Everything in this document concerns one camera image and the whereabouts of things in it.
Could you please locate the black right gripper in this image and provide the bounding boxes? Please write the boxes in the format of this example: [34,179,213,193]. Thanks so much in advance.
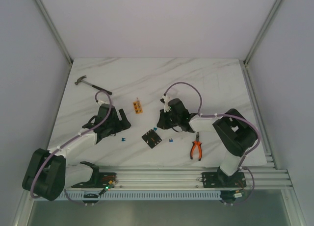
[157,108,180,129]

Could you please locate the black fuse box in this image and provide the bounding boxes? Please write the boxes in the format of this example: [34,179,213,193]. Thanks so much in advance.
[141,129,162,149]

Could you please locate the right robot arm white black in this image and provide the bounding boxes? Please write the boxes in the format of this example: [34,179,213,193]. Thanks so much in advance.
[157,95,261,188]

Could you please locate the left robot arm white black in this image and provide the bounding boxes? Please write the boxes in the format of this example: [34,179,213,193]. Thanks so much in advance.
[22,104,131,201]

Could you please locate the orange terminal block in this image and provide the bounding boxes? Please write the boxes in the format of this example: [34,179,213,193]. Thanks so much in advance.
[133,98,143,115]

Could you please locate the orange handled pliers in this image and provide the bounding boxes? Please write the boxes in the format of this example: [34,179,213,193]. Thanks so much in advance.
[189,132,203,161]

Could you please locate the aluminium rail frame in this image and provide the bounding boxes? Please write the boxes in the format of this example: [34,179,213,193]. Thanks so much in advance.
[26,166,292,190]

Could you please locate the claw hammer black handle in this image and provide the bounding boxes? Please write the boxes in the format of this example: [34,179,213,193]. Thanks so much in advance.
[74,75,112,95]

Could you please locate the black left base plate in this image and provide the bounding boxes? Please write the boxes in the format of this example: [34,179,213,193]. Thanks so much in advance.
[71,172,117,188]

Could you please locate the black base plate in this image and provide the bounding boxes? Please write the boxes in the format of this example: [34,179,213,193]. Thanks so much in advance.
[200,172,247,189]
[71,172,117,188]

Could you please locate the white slotted cable duct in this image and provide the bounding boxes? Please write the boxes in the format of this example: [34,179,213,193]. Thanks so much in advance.
[34,190,223,201]

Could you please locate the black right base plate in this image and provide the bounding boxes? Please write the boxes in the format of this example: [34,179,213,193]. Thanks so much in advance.
[200,172,247,189]

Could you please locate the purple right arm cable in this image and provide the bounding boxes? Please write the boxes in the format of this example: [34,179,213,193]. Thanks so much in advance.
[163,81,261,206]

